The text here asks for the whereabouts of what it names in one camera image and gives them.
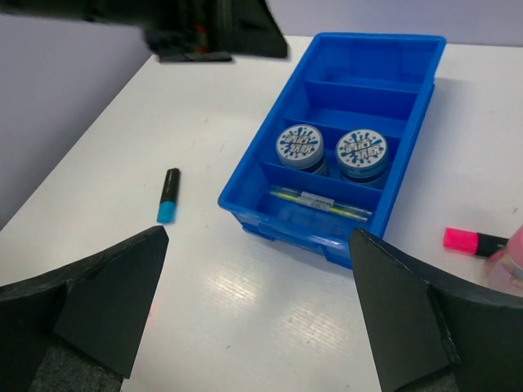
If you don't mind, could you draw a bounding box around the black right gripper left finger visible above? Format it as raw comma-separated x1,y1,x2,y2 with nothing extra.
1,225,169,391

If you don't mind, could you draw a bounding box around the pink highlighter marker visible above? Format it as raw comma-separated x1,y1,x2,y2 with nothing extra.
443,227,508,259

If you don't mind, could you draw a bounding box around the pink lidded jar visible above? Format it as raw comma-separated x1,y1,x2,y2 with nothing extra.
485,227,522,297

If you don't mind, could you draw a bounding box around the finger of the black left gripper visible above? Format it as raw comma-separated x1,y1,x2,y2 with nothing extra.
1,0,288,63

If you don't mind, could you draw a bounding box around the blue patterned jar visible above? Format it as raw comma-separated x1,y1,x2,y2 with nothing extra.
275,124,328,176
335,129,390,188

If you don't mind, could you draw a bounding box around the blue compartment tray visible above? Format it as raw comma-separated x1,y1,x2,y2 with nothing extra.
218,33,446,268

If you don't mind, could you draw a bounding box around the blue highlighter marker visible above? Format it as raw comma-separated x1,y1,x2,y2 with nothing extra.
156,168,181,225

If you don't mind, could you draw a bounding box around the yellow thin pen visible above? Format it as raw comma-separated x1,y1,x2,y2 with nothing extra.
269,185,373,222

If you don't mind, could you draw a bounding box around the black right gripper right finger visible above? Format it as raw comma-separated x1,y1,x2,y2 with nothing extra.
350,229,522,391

